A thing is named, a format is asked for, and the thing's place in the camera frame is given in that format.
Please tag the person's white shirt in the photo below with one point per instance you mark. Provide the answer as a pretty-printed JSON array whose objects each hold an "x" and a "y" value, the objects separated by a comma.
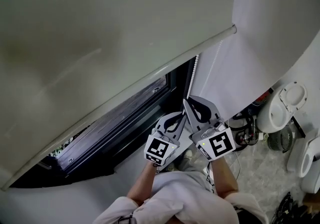
[{"x": 180, "y": 200}]

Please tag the person's left shoe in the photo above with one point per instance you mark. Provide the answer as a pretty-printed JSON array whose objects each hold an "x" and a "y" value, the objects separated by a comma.
[{"x": 170, "y": 167}]

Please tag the white elongated toilet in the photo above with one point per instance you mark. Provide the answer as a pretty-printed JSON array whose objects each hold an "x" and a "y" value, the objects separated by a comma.
[{"x": 305, "y": 158}]

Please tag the person's shoe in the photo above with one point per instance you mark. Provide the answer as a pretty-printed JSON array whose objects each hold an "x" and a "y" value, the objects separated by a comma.
[
  {"x": 170, "y": 167},
  {"x": 186, "y": 159}
]

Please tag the grey round fan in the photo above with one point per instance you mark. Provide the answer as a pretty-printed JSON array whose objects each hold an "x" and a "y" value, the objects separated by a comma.
[{"x": 280, "y": 140}]

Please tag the red vacuum cleaner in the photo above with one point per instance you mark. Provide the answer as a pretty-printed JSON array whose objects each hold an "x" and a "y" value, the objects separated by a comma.
[{"x": 265, "y": 96}]

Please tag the black baseboard strip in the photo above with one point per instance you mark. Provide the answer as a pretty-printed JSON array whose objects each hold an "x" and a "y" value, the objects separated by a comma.
[{"x": 299, "y": 127}]

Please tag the person's right shoe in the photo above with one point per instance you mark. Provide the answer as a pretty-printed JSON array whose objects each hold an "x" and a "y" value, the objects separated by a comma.
[{"x": 186, "y": 159}]

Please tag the white roller blind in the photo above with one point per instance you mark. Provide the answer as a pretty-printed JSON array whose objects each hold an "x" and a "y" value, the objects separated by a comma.
[{"x": 100, "y": 30}]

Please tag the white round toilet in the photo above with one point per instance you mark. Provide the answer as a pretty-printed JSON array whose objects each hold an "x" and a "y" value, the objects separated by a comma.
[{"x": 272, "y": 115}]

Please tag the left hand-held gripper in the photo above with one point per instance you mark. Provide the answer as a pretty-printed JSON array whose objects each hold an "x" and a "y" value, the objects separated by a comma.
[{"x": 158, "y": 149}]

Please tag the green shrubs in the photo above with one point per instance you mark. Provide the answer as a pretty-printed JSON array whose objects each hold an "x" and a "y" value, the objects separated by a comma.
[{"x": 58, "y": 151}]

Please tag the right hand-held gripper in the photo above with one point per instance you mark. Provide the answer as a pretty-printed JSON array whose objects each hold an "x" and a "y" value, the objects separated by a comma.
[{"x": 217, "y": 145}]

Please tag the person's right forearm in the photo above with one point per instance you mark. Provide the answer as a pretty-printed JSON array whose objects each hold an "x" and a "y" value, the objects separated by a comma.
[{"x": 223, "y": 178}]

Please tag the person's left forearm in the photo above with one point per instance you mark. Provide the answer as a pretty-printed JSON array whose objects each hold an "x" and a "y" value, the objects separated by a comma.
[{"x": 142, "y": 185}]

